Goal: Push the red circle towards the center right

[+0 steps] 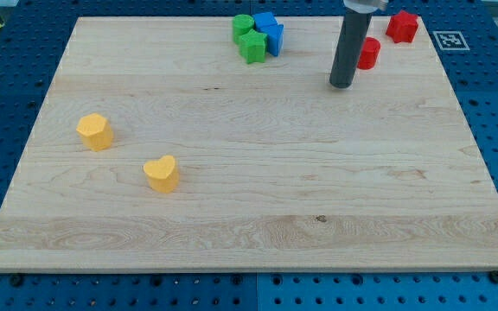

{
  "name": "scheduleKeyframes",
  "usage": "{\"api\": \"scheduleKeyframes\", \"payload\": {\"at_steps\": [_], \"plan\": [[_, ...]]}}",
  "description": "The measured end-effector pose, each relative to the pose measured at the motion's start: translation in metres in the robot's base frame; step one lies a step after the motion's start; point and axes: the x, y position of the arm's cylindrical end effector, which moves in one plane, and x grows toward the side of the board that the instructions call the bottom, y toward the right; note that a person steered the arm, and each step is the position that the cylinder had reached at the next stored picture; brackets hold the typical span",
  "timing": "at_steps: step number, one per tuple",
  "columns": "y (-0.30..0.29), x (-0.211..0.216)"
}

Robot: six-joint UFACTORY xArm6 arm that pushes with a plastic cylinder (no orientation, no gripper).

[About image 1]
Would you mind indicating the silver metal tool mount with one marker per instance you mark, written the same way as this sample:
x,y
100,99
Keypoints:
x,y
366,6

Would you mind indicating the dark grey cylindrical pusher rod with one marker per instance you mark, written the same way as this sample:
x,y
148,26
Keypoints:
x,y
348,50

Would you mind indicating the red cylinder block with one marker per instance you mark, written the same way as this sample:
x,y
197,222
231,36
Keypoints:
x,y
369,54

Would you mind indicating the red star block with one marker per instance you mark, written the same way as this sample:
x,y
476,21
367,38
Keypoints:
x,y
402,27

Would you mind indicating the blue triangle block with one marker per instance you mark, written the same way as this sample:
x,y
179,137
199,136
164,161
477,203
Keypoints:
x,y
274,38

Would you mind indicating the blue cube block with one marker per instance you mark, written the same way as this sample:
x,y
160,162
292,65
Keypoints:
x,y
263,20

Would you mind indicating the white fiducial marker tag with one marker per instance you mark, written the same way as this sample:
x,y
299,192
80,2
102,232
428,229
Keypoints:
x,y
450,40

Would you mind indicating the green star block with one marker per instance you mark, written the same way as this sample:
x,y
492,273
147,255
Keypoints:
x,y
252,46

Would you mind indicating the green cylinder block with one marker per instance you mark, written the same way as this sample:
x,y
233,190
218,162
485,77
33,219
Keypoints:
x,y
241,24

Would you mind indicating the light wooden board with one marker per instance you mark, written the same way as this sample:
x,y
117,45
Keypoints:
x,y
279,171

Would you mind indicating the yellow heart block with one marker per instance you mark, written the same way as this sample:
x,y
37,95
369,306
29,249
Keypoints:
x,y
162,174

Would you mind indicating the yellow hexagon block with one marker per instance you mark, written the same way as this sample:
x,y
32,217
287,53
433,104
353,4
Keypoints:
x,y
95,132

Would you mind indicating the black bolt bottom right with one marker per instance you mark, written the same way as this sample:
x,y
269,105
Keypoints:
x,y
493,276

